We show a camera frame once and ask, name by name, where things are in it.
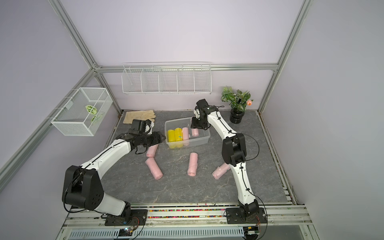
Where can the white wire wall shelf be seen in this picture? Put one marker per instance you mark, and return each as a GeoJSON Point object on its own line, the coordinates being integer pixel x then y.
{"type": "Point", "coordinates": [167, 78]}

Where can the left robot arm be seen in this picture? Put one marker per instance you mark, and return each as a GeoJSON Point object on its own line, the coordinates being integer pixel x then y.
{"type": "Point", "coordinates": [82, 185]}

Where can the yellow trash bag roll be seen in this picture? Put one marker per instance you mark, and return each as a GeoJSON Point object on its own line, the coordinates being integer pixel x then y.
{"type": "Point", "coordinates": [171, 139]}
{"type": "Point", "coordinates": [178, 137]}

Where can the clear plastic storage box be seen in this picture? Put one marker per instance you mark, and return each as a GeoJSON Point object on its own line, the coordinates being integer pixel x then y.
{"type": "Point", "coordinates": [203, 138]}

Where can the beige cloth glove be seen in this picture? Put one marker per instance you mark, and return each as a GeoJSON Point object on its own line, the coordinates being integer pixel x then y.
{"type": "Point", "coordinates": [139, 115]}

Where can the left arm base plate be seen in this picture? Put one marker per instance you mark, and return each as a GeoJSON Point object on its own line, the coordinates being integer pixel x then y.
{"type": "Point", "coordinates": [132, 217]}

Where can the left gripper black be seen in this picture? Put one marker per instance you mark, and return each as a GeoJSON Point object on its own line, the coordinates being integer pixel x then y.
{"type": "Point", "coordinates": [157, 138]}

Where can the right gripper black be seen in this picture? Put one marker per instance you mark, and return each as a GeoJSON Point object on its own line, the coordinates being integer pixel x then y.
{"type": "Point", "coordinates": [195, 123]}

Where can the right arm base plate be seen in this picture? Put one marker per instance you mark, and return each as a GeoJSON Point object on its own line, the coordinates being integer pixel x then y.
{"type": "Point", "coordinates": [239, 216]}

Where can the green leaf in basket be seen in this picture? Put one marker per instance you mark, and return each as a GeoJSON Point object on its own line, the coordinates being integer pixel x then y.
{"type": "Point", "coordinates": [91, 110]}

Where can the potted green plant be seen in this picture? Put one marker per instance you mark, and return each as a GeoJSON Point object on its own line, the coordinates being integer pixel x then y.
{"type": "Point", "coordinates": [238, 101]}

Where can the pink roll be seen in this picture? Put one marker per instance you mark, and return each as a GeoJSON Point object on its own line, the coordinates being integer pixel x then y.
{"type": "Point", "coordinates": [151, 152]}
{"type": "Point", "coordinates": [193, 164]}
{"type": "Point", "coordinates": [186, 136]}
{"type": "Point", "coordinates": [154, 168]}
{"type": "Point", "coordinates": [220, 171]}
{"type": "Point", "coordinates": [195, 132]}

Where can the white mesh basket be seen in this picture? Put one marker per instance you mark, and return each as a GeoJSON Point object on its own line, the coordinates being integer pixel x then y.
{"type": "Point", "coordinates": [73, 119]}

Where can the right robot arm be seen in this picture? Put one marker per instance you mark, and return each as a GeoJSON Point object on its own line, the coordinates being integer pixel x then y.
{"type": "Point", "coordinates": [234, 154]}

